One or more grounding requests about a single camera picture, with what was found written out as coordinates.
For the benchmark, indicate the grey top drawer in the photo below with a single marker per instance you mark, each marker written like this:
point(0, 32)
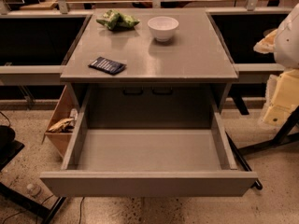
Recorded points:
point(149, 143)

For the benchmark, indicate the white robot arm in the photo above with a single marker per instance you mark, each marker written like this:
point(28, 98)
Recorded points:
point(282, 91)

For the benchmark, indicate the grey drawer cabinet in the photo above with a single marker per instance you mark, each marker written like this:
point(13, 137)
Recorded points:
point(185, 79)

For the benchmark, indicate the dark blue snack packet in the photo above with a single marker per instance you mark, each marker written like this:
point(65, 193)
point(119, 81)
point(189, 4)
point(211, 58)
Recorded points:
point(107, 66)

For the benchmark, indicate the white bowl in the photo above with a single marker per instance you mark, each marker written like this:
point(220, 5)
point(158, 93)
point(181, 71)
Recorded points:
point(162, 28)

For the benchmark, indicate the yellow crumpled bag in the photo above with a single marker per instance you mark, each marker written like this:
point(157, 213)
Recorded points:
point(62, 125)

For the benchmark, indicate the wooden side box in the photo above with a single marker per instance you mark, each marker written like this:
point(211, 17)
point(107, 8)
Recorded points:
point(64, 109)

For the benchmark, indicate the clear plastic bottle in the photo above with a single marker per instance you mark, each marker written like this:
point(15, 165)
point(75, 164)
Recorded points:
point(33, 189)

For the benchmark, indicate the black stand leg right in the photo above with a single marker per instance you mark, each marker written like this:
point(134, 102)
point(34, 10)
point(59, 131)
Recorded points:
point(283, 137)

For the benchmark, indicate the black stand leg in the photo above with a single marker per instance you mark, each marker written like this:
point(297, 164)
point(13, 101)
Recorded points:
point(7, 153)
point(283, 137)

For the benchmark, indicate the black stand leg left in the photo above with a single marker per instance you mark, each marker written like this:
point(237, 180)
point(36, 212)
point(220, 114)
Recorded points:
point(7, 153)

